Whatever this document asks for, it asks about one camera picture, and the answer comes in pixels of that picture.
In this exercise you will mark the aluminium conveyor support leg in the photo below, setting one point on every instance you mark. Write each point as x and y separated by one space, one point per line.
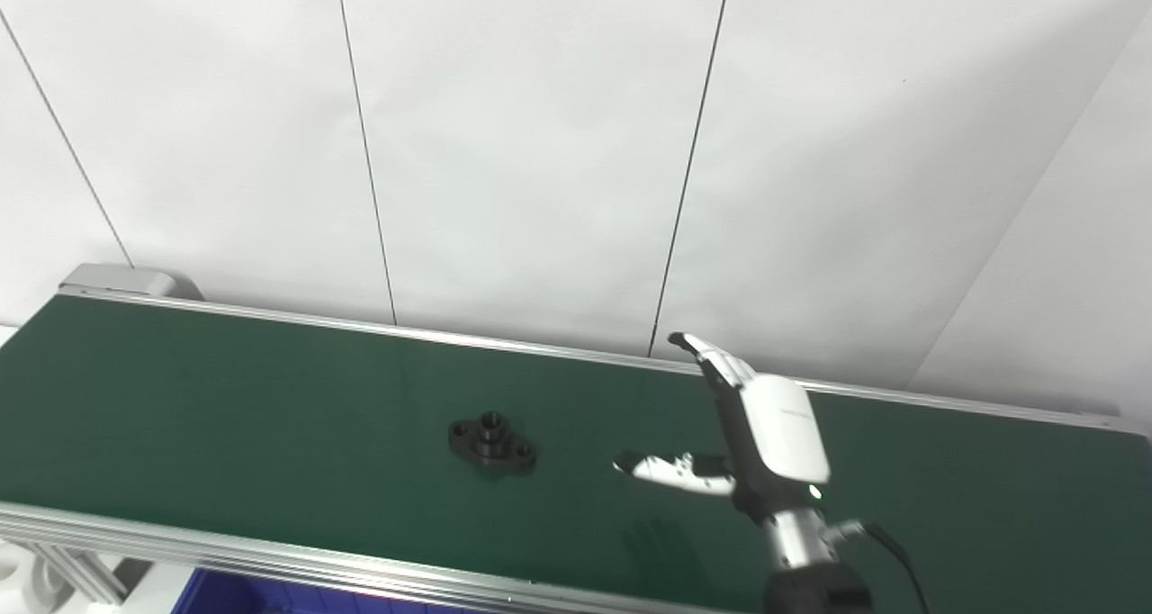
81 578

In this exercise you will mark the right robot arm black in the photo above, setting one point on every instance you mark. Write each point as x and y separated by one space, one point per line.
814 591

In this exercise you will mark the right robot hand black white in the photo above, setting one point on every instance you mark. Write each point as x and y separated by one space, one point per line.
783 434

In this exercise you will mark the black flanged machine part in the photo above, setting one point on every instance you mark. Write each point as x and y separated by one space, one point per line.
493 443

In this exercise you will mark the grey conveyor motor housing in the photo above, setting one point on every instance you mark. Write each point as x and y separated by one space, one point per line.
126 281

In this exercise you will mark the blue plastic bin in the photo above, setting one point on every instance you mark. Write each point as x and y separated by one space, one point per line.
234 596

